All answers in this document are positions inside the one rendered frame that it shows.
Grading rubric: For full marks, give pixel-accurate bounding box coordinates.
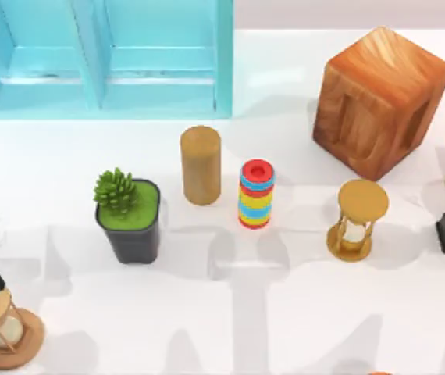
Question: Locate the light blue rack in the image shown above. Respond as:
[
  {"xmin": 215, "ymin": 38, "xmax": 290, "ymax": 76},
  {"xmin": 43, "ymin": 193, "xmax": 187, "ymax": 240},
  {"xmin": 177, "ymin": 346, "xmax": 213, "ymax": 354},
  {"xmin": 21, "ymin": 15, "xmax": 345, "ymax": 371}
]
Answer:
[{"xmin": 0, "ymin": 0, "xmax": 234, "ymax": 120}]

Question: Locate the golden hourglass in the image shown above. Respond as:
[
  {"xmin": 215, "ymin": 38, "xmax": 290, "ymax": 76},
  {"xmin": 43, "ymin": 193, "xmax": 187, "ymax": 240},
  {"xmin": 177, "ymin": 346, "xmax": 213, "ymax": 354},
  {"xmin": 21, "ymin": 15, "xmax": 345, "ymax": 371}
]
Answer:
[{"xmin": 326, "ymin": 179, "xmax": 390, "ymax": 262}]

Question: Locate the green plant in black pot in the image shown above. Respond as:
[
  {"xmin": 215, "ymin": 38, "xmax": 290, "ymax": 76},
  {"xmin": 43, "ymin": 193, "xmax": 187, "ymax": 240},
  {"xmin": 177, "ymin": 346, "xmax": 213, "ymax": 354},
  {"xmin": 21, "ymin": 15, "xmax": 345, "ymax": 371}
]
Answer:
[{"xmin": 93, "ymin": 167, "xmax": 162, "ymax": 265}]

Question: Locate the brown wooden hourglass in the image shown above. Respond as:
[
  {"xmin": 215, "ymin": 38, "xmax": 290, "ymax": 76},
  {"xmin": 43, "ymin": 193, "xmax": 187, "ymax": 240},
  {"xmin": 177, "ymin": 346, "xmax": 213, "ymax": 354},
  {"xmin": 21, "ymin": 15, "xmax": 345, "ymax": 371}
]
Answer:
[{"xmin": 0, "ymin": 288, "xmax": 46, "ymax": 370}]

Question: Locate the stack of coloured rings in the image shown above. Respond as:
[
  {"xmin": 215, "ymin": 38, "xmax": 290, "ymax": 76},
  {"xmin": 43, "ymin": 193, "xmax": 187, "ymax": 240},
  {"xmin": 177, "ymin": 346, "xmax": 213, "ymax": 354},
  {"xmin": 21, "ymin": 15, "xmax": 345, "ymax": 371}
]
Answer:
[{"xmin": 238, "ymin": 159, "xmax": 276, "ymax": 230}]

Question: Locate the wooden block cabinet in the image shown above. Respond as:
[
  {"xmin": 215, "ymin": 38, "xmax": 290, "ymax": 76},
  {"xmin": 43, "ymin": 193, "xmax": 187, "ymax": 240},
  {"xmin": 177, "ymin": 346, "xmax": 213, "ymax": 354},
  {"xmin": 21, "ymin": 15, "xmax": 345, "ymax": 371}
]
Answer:
[{"xmin": 311, "ymin": 26, "xmax": 445, "ymax": 183}]

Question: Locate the tan wooden cylinder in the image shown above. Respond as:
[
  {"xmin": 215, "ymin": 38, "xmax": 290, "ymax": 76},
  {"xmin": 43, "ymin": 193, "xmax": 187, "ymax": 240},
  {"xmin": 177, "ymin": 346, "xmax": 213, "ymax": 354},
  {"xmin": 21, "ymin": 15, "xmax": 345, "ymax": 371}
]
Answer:
[{"xmin": 180, "ymin": 125, "xmax": 223, "ymax": 206}]

